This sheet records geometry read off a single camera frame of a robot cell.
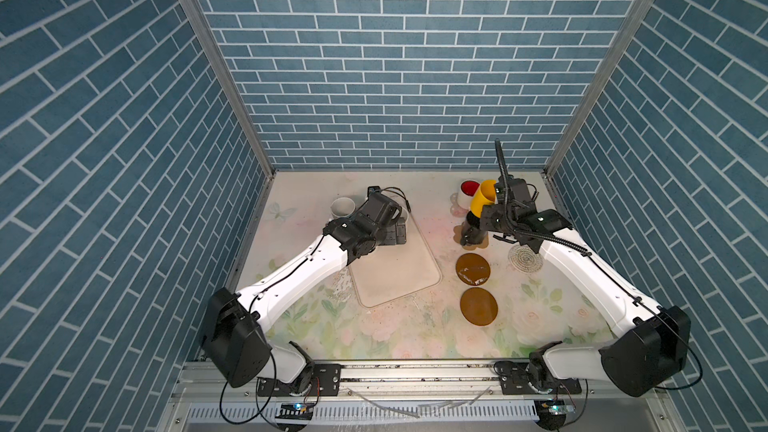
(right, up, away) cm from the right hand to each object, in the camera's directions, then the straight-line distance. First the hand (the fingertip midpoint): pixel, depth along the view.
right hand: (488, 214), depth 82 cm
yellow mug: (-2, +6, -4) cm, 7 cm away
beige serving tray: (-24, -17, +11) cm, 32 cm away
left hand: (-26, -4, -2) cm, 26 cm away
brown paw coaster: (-5, -7, +20) cm, 22 cm away
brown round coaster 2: (-2, -27, +4) cm, 27 cm away
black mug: (-1, -6, +13) cm, 14 cm away
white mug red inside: (-1, +8, +23) cm, 24 cm away
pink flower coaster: (-4, 0, +27) cm, 27 cm away
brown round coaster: (-2, -18, +11) cm, 21 cm away
